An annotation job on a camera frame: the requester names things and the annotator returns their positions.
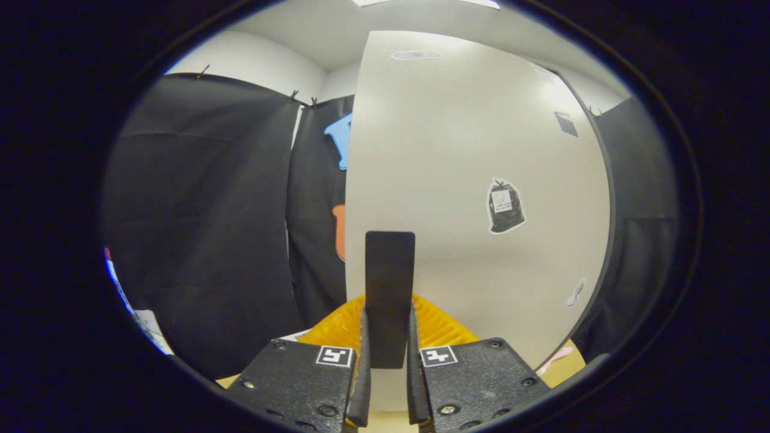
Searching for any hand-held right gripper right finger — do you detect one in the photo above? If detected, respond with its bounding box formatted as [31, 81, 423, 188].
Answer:
[407, 293, 551, 433]

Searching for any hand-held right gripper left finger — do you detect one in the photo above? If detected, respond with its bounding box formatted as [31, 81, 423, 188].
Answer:
[226, 293, 372, 433]

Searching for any pink and green plush toy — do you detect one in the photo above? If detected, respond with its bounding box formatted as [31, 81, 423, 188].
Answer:
[535, 346, 575, 377]

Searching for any black backdrop cloth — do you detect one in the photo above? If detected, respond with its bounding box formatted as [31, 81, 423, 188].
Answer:
[102, 72, 680, 382]

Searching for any long ceiling light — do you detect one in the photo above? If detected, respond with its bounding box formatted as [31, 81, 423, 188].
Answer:
[352, 0, 501, 10]

